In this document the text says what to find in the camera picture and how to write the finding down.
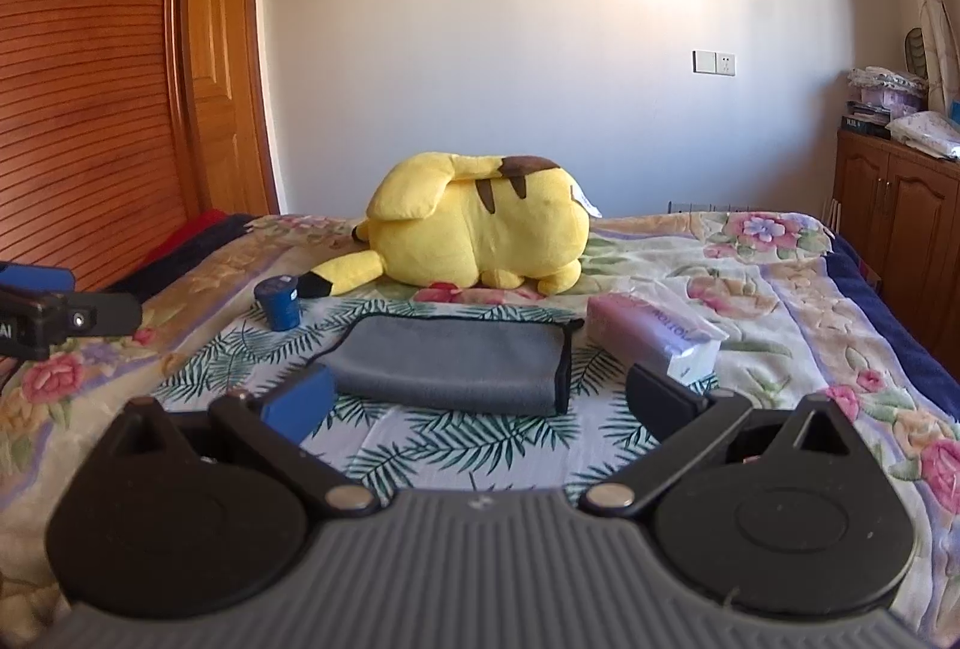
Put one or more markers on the palm leaf print cloth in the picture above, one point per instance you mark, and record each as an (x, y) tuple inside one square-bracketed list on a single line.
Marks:
[(388, 447)]

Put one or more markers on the purple grey microfiber towel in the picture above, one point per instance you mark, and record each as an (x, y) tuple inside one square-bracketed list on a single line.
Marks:
[(456, 364)]

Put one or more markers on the white folded cloth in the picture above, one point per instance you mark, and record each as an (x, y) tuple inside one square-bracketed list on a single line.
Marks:
[(928, 132)]

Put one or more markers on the wooden slatted wardrobe door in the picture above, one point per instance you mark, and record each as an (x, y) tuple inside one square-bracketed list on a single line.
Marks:
[(97, 166)]

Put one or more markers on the wooden sideboard cabinet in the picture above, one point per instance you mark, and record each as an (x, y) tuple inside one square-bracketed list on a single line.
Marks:
[(898, 209)]

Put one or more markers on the yellow pikachu plush toy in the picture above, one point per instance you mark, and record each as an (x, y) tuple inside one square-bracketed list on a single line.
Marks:
[(496, 221)]

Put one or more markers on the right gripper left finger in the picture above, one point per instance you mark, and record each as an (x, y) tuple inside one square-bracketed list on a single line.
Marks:
[(266, 432)]

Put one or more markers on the red blanket edge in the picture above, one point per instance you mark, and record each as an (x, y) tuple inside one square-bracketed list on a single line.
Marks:
[(181, 250)]

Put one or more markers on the white wall switch socket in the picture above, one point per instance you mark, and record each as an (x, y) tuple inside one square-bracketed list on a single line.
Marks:
[(709, 62)]

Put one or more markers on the wooden panel door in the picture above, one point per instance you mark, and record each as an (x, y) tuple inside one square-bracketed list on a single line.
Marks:
[(228, 127)]

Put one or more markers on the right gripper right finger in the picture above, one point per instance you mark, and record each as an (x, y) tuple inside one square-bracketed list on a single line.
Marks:
[(690, 429)]

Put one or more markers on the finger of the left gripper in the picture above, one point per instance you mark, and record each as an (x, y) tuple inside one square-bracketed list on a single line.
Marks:
[(84, 315), (36, 278)]

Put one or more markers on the blue cylindrical cup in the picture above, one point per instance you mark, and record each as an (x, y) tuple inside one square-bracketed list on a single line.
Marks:
[(278, 298)]

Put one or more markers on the stack of folded linens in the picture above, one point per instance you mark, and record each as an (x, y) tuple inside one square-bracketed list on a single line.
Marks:
[(878, 96)]

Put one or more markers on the floral bed quilt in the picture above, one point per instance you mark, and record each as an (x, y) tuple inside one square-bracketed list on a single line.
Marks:
[(798, 318)]

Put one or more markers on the pink tissue pack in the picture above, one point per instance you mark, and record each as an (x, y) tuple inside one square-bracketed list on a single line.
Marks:
[(646, 323)]

